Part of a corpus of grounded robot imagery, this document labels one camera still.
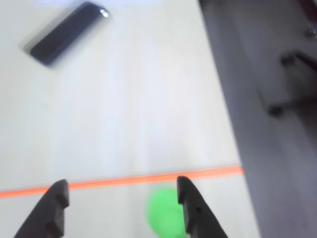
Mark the orange tape strip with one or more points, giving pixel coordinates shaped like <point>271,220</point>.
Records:
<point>123,181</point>

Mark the green rubber duck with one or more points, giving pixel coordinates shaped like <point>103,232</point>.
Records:
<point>163,210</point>

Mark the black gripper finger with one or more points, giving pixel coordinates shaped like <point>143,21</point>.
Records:
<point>198,215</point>
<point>48,213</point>

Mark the black rectangular device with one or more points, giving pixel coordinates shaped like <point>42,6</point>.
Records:
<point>64,34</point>

